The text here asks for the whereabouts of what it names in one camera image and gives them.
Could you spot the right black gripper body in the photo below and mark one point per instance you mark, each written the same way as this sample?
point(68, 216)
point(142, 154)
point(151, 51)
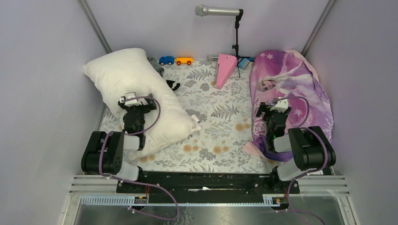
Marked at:
point(265, 108)

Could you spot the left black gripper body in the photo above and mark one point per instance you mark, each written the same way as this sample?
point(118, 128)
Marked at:
point(140, 109)

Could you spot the white pillow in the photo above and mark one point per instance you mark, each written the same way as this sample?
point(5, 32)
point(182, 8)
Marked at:
point(128, 71)

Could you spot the grey plush pillowcase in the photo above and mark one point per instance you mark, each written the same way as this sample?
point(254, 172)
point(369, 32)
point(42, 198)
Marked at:
point(155, 64)

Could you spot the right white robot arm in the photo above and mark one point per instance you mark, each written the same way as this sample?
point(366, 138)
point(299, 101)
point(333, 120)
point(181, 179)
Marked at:
point(303, 149)

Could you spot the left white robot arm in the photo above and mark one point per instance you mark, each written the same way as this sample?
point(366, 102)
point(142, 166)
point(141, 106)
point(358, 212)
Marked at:
point(104, 152)

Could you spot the blue white pillow label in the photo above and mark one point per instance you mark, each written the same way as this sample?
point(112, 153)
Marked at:
point(196, 125)

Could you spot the purple princess print blanket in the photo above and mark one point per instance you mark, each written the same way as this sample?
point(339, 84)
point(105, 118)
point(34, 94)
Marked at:
point(287, 74)

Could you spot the floral table cloth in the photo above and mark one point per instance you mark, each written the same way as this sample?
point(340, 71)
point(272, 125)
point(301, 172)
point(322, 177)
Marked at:
point(226, 119)

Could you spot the light blue small box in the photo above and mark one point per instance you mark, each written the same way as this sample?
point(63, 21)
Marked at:
point(243, 64)

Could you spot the blue toy car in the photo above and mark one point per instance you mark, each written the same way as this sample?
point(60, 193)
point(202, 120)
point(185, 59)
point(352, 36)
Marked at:
point(166, 60)

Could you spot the orange toy car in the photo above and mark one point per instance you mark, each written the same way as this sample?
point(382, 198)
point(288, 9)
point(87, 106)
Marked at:
point(184, 60)

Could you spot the pink wedge block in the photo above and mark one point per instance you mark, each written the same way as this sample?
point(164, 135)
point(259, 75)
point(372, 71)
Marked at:
point(225, 67)

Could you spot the black microphone stand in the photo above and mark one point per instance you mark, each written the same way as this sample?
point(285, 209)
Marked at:
point(236, 45)

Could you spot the silver microphone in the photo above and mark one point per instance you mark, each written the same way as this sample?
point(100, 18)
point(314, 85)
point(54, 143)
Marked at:
point(202, 10)

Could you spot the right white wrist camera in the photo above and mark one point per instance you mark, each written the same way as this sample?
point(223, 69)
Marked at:
point(280, 105)

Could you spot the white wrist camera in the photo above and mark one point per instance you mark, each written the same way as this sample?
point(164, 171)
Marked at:
point(129, 99)
point(280, 105)

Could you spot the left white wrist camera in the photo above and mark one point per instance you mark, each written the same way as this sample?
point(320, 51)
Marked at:
point(129, 99)

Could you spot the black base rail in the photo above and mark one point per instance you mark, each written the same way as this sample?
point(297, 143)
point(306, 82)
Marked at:
point(209, 188)

